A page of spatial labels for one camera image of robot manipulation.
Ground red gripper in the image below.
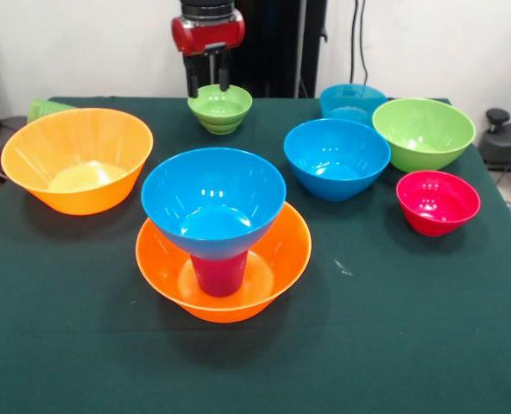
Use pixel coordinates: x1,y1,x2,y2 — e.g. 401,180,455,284
171,9,247,98

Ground green plastic cup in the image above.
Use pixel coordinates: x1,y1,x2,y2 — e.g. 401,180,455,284
26,98,78,124

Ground small green plastic bowl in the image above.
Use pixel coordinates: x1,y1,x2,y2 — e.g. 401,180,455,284
186,84,254,135

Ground black stand base with knob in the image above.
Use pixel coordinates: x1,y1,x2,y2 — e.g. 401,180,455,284
479,107,511,173

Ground large green plastic bowl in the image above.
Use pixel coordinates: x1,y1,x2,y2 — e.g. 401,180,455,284
371,97,477,173

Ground black hanging cable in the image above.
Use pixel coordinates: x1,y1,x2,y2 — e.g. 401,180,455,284
352,0,369,87

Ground blue plastic bowl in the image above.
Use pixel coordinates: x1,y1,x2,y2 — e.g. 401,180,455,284
283,118,392,203
141,147,287,261

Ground large orange plastic bowl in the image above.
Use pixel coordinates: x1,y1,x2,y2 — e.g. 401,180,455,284
135,201,313,324
0,107,155,216

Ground dark green table cloth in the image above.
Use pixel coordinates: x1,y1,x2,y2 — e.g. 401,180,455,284
0,96,511,414

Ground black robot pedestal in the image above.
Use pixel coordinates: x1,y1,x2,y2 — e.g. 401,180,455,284
186,0,329,99

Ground small pink plastic bowl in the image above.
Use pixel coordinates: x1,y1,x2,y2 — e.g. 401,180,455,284
395,170,482,238

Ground small translucent blue bowl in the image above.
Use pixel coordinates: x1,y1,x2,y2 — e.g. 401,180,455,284
319,83,388,128

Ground purple plastic cup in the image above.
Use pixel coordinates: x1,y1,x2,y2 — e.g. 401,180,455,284
189,251,249,298

